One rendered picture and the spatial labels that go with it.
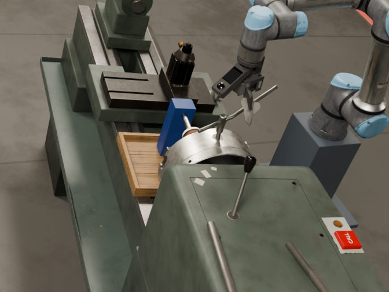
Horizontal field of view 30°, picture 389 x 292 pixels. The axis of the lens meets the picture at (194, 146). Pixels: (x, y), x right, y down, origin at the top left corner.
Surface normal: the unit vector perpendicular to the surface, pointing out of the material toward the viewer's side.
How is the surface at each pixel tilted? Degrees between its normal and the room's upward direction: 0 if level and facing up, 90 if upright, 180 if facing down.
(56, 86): 0
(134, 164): 0
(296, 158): 90
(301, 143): 90
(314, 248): 0
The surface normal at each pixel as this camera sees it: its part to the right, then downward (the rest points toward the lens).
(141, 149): 0.27, -0.76
